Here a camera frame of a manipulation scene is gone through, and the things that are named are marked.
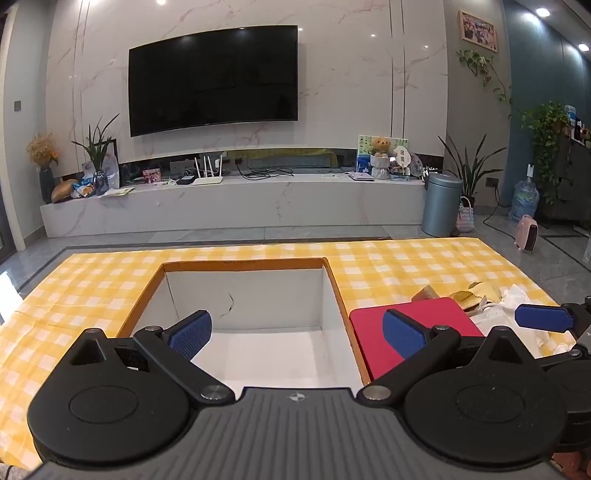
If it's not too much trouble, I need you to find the white tissue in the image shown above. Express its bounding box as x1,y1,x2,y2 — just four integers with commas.
469,283,574,358

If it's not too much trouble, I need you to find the red box lid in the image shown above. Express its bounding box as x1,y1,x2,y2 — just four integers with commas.
349,298,483,380

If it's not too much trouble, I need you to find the yellow microfiber cloth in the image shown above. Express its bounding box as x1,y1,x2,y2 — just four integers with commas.
411,282,502,316

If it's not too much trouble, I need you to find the orange white storage box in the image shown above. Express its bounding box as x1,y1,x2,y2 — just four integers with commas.
118,258,370,393

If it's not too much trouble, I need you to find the pink space heater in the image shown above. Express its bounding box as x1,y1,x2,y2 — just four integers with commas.
515,215,539,252

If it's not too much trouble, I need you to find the yellow checkered tablecloth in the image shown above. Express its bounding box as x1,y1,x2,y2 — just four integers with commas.
1,238,554,469

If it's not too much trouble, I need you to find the blue water jug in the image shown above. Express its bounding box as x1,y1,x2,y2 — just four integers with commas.
509,178,540,222

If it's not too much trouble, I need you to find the pastel woven basket bag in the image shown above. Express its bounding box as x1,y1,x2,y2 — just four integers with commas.
456,195,475,233

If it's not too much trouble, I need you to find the grey blue trash can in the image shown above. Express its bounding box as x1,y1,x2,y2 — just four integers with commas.
422,173,463,237

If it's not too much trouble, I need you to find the white wifi router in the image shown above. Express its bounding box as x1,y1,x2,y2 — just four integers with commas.
192,155,223,185

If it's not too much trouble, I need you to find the tall green floor plant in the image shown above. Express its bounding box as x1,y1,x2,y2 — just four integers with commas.
439,134,507,202

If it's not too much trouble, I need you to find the white marble tv console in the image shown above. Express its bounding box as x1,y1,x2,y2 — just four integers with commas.
40,173,426,238

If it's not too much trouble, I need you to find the round paper fan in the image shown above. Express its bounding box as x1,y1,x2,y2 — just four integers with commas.
393,145,412,176

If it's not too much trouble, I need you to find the teddy bear bouquet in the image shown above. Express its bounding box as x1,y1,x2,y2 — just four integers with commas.
370,137,391,180

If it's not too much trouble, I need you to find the bushy green potted plant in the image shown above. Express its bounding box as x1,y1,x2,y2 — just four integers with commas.
521,101,570,205

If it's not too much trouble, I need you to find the green illustrated card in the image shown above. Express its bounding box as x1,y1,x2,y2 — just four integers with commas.
356,135,410,159

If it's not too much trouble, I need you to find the green plant in glass vase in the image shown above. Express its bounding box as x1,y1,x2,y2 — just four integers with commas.
73,114,119,196

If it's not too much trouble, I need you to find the dried yellow flowers vase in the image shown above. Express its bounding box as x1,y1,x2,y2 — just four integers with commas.
26,134,59,204

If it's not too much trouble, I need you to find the hanging ivy plant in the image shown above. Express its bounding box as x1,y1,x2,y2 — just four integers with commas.
457,49,513,117

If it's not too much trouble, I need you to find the black wall television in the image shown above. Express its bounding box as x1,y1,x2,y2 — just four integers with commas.
127,25,298,137

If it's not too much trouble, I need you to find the framed wall picture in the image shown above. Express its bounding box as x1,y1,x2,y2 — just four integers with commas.
459,11,499,53

